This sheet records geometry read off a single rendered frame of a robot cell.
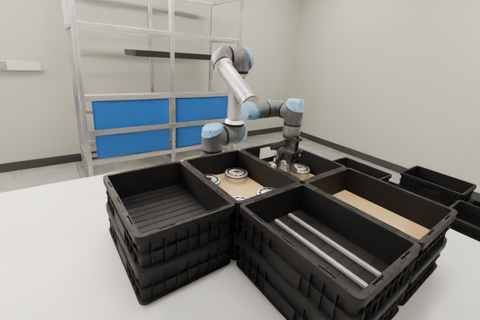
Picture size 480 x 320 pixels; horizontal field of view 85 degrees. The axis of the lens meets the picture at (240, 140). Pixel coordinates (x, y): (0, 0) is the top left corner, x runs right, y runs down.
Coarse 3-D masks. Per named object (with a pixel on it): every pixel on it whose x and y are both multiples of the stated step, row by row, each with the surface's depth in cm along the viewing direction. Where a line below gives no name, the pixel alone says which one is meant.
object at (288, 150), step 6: (288, 138) 111; (294, 138) 111; (300, 138) 111; (288, 144) 114; (294, 144) 110; (282, 150) 115; (288, 150) 113; (294, 150) 111; (300, 150) 112; (282, 156) 116; (288, 156) 114; (294, 156) 112; (300, 156) 114; (288, 162) 112; (294, 162) 113
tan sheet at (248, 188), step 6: (222, 174) 123; (222, 180) 117; (252, 180) 119; (222, 186) 111; (228, 186) 112; (234, 186) 112; (240, 186) 112; (246, 186) 113; (252, 186) 113; (258, 186) 113; (228, 192) 107; (234, 192) 107; (240, 192) 108; (246, 192) 108; (252, 192) 108
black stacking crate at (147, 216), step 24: (168, 168) 106; (120, 192) 97; (144, 192) 103; (168, 192) 104; (192, 192) 102; (120, 216) 80; (144, 216) 88; (168, 216) 89; (168, 240) 70; (192, 240) 75; (216, 240) 80; (144, 264) 67
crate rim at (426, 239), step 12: (348, 168) 114; (312, 180) 100; (324, 192) 92; (408, 192) 96; (348, 204) 85; (372, 216) 79; (432, 228) 75; (444, 228) 78; (420, 240) 69; (432, 240) 73
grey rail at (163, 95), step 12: (96, 96) 237; (108, 96) 242; (120, 96) 248; (132, 96) 255; (144, 96) 261; (156, 96) 268; (168, 96) 275; (180, 96) 283; (192, 96) 291; (204, 96) 300
